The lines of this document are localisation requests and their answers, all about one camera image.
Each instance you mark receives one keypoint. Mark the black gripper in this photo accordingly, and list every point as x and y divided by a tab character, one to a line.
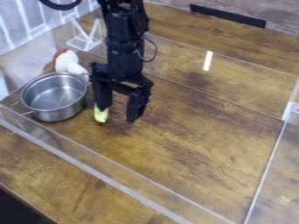
124	82

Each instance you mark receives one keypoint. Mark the clear acrylic stand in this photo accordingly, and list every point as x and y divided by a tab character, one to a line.
86	41

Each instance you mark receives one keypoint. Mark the clear acrylic front barrier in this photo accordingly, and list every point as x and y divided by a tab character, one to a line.
160	198

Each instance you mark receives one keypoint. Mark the clear acrylic right barrier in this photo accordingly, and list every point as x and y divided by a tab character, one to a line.
275	204

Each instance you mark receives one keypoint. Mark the green handled metal spoon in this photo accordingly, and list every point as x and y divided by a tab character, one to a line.
100	114

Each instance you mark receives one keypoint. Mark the stainless steel pot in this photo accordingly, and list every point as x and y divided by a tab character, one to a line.
54	96

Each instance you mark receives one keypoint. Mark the clear acrylic barrier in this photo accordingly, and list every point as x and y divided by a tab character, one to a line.
275	204
160	198

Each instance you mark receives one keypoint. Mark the black strip on table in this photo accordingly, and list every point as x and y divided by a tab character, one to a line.
246	20

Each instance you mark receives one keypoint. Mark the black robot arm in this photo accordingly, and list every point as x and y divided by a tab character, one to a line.
127	24

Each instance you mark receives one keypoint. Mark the red and white toy mushroom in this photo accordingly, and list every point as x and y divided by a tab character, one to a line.
67	63

